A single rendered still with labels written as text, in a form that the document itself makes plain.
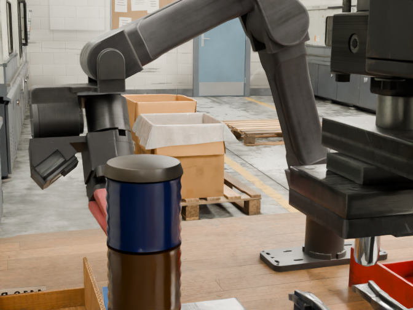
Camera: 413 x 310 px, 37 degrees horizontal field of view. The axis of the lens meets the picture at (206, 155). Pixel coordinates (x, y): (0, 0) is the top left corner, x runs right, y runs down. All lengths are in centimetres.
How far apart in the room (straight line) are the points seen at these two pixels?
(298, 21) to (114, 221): 62
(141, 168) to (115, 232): 4
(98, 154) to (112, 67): 11
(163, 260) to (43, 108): 53
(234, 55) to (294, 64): 1087
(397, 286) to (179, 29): 43
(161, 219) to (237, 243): 78
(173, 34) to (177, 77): 1071
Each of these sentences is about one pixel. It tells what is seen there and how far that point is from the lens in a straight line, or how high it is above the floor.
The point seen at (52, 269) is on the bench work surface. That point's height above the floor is 90.
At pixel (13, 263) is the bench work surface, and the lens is 102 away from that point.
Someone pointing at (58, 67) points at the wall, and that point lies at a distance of 1130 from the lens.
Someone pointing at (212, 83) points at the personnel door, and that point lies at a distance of 1169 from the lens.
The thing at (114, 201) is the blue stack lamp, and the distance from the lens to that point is 30.
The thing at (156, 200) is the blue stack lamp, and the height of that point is 118.
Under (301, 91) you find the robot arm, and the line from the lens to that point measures 92.
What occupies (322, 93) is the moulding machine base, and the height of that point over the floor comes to 14.
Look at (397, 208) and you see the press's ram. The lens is 50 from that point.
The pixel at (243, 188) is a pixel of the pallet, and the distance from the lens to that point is 444.
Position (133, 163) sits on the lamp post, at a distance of 30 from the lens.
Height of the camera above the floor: 126
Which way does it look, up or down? 12 degrees down
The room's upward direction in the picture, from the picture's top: 1 degrees clockwise
